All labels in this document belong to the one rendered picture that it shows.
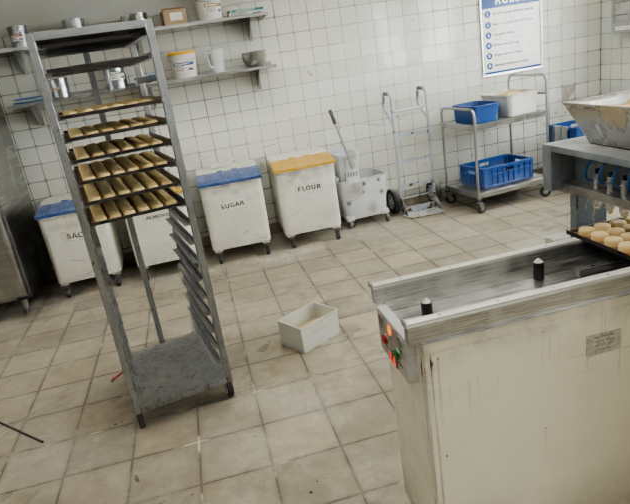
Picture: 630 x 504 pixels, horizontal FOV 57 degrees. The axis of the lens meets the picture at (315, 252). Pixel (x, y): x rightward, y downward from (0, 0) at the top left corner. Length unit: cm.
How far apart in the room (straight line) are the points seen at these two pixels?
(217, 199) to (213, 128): 84
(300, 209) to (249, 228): 47
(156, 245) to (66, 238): 70
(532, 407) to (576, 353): 19
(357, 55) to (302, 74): 55
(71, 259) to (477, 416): 394
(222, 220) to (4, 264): 168
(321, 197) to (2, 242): 252
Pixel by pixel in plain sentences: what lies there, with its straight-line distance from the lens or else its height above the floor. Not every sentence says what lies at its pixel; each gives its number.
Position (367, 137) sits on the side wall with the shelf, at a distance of 574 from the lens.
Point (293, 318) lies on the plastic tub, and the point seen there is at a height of 12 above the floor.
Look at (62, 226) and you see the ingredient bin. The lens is 500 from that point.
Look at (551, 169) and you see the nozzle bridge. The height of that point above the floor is 110.
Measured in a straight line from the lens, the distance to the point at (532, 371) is 173.
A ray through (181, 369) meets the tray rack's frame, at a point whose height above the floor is 15.
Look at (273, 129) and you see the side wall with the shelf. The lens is 552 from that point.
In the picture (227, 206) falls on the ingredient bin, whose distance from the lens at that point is 490.
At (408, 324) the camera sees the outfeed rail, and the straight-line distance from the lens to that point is 150.
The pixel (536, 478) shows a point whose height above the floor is 31.
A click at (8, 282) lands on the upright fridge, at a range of 495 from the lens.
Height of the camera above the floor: 158
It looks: 19 degrees down
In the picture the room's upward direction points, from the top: 9 degrees counter-clockwise
